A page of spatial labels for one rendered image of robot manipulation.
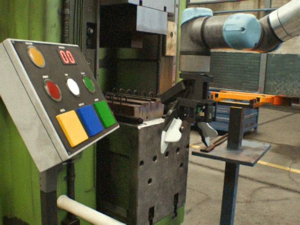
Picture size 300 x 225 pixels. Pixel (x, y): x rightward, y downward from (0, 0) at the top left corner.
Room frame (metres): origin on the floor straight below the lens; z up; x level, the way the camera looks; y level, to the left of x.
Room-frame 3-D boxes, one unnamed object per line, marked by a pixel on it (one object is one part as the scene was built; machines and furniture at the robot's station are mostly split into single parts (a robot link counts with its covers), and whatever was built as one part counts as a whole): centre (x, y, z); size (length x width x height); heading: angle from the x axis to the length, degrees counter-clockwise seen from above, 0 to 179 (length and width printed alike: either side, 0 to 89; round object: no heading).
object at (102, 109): (0.89, 0.13, 1.01); 0.07 x 0.05 x 0.07; 168
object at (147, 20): (1.44, 0.17, 1.32); 0.42 x 0.20 x 0.10; 53
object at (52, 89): (0.71, 0.22, 1.09); 0.05 x 0.03 x 0.04; 143
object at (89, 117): (0.79, 0.15, 1.01); 0.07 x 0.05 x 0.07; 168
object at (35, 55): (0.71, 0.26, 1.16); 0.05 x 0.03 x 0.04; 143
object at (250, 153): (1.58, -0.44, 0.73); 0.40 x 0.30 x 0.02; 149
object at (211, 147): (1.73, -0.41, 0.74); 0.60 x 0.04 x 0.01; 150
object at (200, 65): (0.79, -0.11, 1.15); 0.08 x 0.08 x 0.05
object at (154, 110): (1.44, 0.17, 0.96); 0.42 x 0.20 x 0.09; 53
